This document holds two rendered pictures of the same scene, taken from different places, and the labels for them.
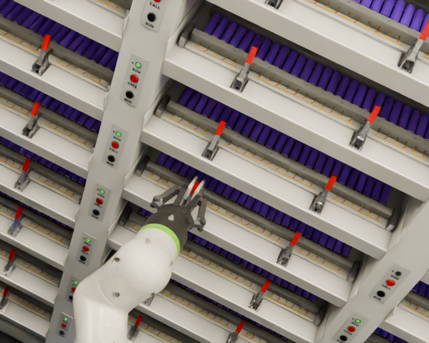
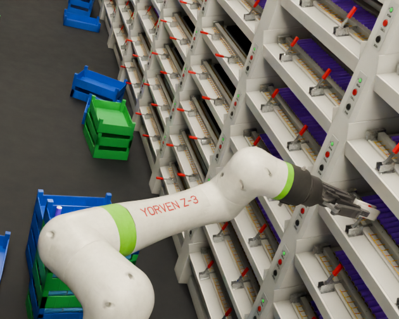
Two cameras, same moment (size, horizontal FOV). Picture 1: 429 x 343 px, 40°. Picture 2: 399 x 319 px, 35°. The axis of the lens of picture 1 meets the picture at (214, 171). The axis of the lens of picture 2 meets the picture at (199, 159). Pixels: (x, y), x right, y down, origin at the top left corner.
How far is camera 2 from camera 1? 1.07 m
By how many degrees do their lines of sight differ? 54
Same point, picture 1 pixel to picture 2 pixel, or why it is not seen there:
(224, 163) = (388, 180)
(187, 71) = (386, 83)
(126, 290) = (227, 170)
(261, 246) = (392, 287)
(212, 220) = (367, 250)
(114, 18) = not seen: hidden behind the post
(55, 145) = (301, 161)
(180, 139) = (368, 156)
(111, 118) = (333, 130)
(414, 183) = not seen: outside the picture
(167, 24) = (385, 44)
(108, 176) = not seen: hidden behind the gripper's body
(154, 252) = (260, 152)
